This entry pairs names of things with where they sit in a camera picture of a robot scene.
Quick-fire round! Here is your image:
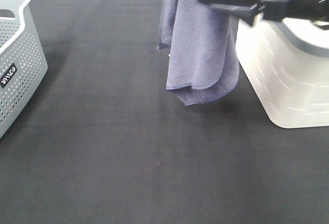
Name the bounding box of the black felt table mat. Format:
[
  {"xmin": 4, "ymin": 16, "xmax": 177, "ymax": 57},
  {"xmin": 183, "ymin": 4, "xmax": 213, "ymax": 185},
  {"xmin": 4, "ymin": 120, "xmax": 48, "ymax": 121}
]
[{"xmin": 1, "ymin": 0, "xmax": 328, "ymax": 223}]

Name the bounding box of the grey perforated plastic basket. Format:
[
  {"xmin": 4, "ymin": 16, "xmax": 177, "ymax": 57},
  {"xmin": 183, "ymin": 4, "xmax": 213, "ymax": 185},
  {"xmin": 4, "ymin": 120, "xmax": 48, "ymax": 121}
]
[{"xmin": 1, "ymin": 0, "xmax": 48, "ymax": 135}]

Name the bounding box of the white plastic basket grey rim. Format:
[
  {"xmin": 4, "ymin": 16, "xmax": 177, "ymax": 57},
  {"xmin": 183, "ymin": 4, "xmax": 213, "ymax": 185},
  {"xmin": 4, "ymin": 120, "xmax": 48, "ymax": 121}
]
[{"xmin": 236, "ymin": 18, "xmax": 328, "ymax": 128}]

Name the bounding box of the blue-grey microfibre towel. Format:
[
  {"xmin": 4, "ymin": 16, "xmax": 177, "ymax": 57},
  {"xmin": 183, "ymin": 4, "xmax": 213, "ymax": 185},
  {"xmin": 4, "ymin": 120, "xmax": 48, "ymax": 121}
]
[{"xmin": 158, "ymin": 0, "xmax": 240, "ymax": 106}]

